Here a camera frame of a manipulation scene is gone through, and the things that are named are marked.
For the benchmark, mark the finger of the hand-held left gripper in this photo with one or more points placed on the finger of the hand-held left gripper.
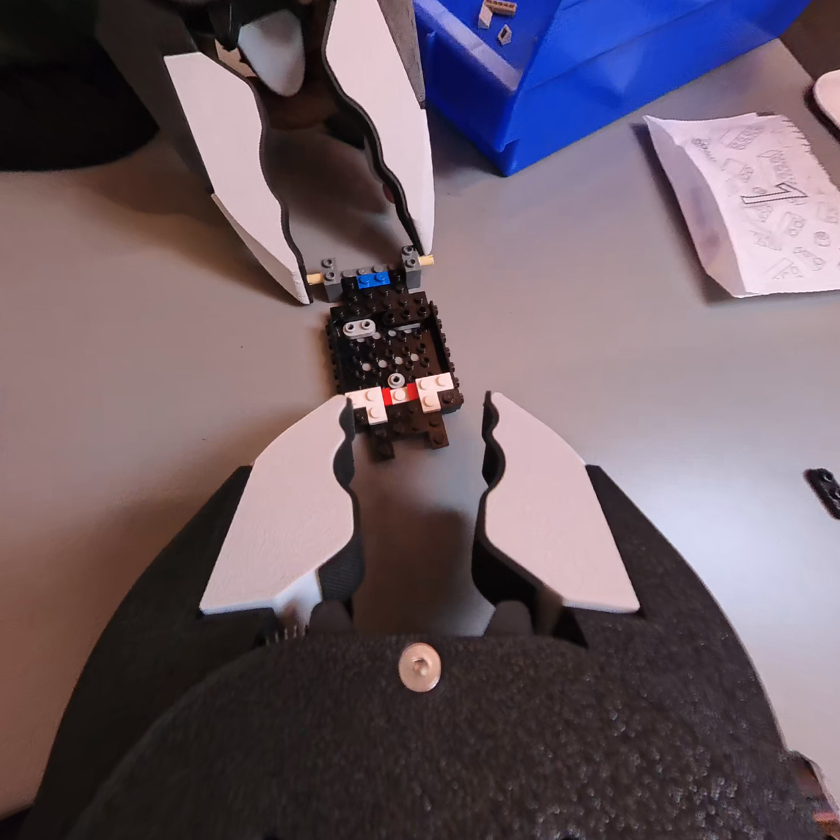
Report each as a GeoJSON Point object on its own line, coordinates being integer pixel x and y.
{"type": "Point", "coordinates": [230, 158]}
{"type": "Point", "coordinates": [387, 118]}

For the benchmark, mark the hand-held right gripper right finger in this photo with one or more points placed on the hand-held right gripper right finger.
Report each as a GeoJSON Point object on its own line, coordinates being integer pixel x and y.
{"type": "Point", "coordinates": [558, 525]}

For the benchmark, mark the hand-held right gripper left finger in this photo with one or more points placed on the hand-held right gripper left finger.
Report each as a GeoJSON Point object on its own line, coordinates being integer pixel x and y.
{"type": "Point", "coordinates": [282, 525]}

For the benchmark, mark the black lego car chassis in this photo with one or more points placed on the black lego car chassis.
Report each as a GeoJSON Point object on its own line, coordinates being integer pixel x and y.
{"type": "Point", "coordinates": [394, 355]}

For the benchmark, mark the blue plastic bin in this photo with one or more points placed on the blue plastic bin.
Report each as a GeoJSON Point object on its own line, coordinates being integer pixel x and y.
{"type": "Point", "coordinates": [617, 79]}

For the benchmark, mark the tiny brown lego piece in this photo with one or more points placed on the tiny brown lego piece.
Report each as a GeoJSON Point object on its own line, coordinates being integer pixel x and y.
{"type": "Point", "coordinates": [507, 37]}

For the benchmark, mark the small black lego piece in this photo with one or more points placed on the small black lego piece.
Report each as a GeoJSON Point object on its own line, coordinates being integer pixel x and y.
{"type": "Point", "coordinates": [824, 490]}

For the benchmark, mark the white printed paper bag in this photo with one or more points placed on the white printed paper bag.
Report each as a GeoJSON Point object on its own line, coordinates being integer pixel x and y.
{"type": "Point", "coordinates": [748, 204]}

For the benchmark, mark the white book stand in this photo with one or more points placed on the white book stand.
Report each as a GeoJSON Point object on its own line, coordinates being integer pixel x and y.
{"type": "Point", "coordinates": [830, 99]}

